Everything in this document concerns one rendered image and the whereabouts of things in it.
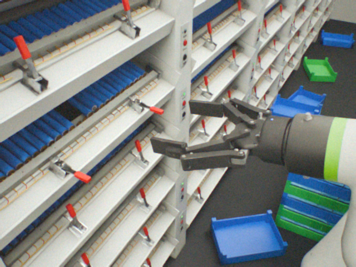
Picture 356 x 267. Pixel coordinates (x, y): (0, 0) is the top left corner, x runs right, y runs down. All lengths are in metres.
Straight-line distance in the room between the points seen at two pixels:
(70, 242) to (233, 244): 0.99
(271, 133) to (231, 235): 1.24
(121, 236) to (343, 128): 0.78
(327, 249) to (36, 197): 0.76
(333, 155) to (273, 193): 1.47
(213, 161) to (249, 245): 1.22
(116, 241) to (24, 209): 0.45
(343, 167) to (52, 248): 0.64
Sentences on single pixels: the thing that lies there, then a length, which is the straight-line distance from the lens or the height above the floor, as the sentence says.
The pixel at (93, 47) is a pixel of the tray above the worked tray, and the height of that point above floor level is 1.12.
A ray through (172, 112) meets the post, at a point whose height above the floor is 0.81.
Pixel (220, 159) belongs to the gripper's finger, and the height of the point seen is 1.06.
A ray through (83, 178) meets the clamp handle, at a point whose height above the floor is 0.93.
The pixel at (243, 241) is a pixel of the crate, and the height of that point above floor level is 0.00.
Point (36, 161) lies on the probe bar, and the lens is 0.72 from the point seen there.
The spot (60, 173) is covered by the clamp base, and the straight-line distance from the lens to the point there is 0.72.
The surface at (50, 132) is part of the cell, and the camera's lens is 0.77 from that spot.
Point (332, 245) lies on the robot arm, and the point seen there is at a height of 0.60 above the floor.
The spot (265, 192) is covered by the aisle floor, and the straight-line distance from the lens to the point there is 1.94.
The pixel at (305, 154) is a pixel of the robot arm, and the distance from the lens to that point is 0.50.
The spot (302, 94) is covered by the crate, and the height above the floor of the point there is 0.01.
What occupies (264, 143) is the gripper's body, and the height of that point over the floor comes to 1.08.
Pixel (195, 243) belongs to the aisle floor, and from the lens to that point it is 1.69.
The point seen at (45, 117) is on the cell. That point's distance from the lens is 0.80.
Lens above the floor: 1.40
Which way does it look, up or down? 38 degrees down
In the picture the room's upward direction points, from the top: straight up
